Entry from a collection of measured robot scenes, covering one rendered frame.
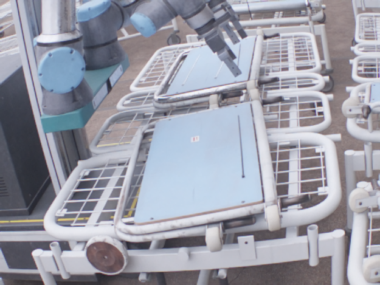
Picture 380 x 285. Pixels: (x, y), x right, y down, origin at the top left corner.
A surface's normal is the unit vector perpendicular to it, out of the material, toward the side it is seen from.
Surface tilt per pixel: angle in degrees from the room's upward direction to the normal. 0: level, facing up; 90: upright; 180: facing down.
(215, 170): 3
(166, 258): 90
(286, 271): 0
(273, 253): 90
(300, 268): 0
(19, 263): 90
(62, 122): 90
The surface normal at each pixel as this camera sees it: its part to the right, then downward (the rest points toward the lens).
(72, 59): 0.27, 0.43
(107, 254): -0.16, 0.43
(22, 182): 0.97, -0.11
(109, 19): 0.83, 0.07
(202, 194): -0.23, -0.89
